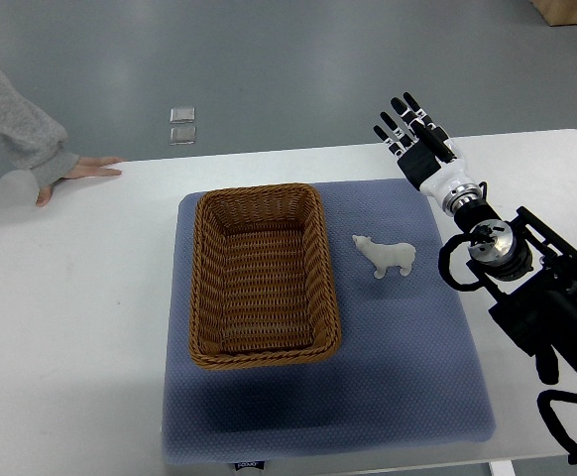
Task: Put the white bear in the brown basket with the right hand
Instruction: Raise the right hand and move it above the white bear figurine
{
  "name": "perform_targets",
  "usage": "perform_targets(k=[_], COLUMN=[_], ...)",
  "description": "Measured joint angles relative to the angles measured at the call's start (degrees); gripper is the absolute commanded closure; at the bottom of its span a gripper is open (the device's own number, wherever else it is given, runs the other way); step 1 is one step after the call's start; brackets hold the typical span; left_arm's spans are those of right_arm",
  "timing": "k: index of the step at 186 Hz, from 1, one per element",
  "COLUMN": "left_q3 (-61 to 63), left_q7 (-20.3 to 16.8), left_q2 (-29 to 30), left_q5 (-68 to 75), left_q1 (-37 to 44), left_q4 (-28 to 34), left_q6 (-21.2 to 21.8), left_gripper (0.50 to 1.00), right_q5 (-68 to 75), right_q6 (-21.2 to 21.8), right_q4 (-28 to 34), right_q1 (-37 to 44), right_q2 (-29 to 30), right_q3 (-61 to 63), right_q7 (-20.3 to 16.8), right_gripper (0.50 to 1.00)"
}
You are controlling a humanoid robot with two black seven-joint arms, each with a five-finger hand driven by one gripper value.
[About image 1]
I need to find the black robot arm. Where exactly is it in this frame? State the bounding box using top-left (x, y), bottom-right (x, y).
top-left (438, 183), bottom-right (577, 465)

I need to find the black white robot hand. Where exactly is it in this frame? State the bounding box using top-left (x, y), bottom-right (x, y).
top-left (374, 92), bottom-right (485, 216)

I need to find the blue grey mat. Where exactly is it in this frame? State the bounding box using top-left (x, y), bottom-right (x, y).
top-left (162, 179), bottom-right (495, 465)

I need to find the brown wicker basket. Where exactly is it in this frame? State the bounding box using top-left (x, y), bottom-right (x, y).
top-left (188, 183), bottom-right (342, 371)

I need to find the upper metal floor plate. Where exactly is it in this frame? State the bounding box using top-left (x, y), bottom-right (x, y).
top-left (170, 106), bottom-right (195, 124)

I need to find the grey sweater forearm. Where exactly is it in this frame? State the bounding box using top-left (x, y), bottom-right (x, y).
top-left (0, 69), bottom-right (79, 187)

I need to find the person's bare hand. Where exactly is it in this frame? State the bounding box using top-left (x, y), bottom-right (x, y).
top-left (36, 156), bottom-right (125, 207)

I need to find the white bear figurine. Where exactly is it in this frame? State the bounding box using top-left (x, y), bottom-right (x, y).
top-left (352, 235), bottom-right (416, 279)

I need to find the wooden box corner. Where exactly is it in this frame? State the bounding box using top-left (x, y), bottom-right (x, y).
top-left (531, 0), bottom-right (577, 27)

